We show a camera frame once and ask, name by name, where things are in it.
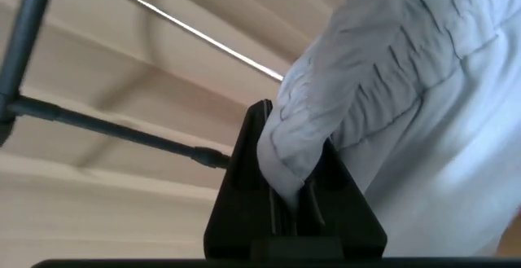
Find pale grey shorts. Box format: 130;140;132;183
256;0;521;259

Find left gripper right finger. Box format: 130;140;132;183
296;137;387;259

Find black clothes rack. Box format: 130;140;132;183
0;0;231;170

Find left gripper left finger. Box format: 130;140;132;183
203;99;296;261

